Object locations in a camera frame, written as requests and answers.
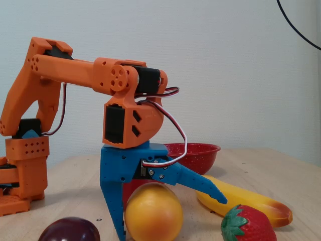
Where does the yellow orange toy peach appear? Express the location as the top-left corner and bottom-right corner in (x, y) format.
(124, 182), (184, 241)

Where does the orange robot base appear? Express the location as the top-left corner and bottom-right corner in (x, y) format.
(0, 136), (50, 217)

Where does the red toy strawberry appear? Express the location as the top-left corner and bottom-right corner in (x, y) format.
(220, 204), (278, 241)

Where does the dark purple toy plum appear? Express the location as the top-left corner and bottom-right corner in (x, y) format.
(38, 217), (101, 241)

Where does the red toy apple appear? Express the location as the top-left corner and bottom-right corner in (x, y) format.
(122, 178), (166, 209)

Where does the red black arm wire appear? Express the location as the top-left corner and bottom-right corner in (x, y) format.
(41, 82), (68, 137)

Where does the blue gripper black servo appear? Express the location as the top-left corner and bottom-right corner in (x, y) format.
(100, 141), (228, 241)

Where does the red speckled enamel bowl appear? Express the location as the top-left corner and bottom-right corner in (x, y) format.
(163, 143), (222, 175)

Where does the black hanging cable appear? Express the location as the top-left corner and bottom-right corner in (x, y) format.
(276, 0), (321, 51)

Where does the red white black gripper wire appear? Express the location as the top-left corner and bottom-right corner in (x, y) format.
(134, 86), (188, 169)

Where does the yellow toy banana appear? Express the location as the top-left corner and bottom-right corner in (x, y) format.
(195, 174), (293, 228)

